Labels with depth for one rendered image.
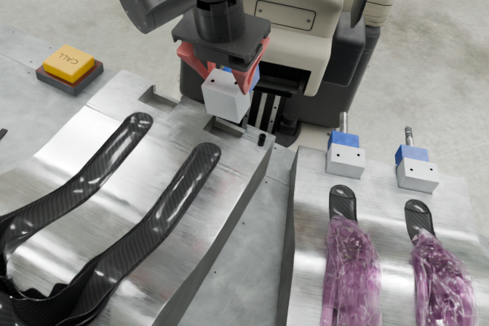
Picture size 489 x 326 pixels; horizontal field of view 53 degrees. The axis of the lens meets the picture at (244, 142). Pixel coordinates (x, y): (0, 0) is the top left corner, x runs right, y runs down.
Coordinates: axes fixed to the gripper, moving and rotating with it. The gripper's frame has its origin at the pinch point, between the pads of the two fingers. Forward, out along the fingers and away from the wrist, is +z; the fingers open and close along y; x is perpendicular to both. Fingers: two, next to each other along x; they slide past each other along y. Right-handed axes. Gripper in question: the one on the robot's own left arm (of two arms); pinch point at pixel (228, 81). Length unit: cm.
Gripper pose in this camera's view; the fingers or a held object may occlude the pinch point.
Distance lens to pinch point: 64.6
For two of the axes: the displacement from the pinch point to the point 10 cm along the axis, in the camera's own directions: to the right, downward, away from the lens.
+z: 0.7, 6.0, 8.0
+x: 4.5, -7.4, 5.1
